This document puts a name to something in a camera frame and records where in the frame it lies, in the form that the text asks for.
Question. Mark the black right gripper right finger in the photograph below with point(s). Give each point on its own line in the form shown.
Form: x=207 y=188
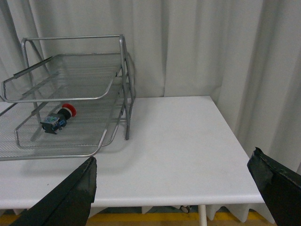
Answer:
x=279 y=186

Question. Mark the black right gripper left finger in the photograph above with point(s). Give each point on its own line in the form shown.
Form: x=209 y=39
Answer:
x=69 y=203

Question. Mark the red emergency stop button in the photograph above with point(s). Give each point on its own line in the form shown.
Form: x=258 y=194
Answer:
x=56 y=121

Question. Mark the white table leg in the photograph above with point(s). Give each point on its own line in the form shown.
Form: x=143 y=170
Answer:
x=202 y=215

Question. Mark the silver mesh rack frame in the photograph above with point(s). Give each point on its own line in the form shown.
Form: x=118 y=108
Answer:
x=125 y=68

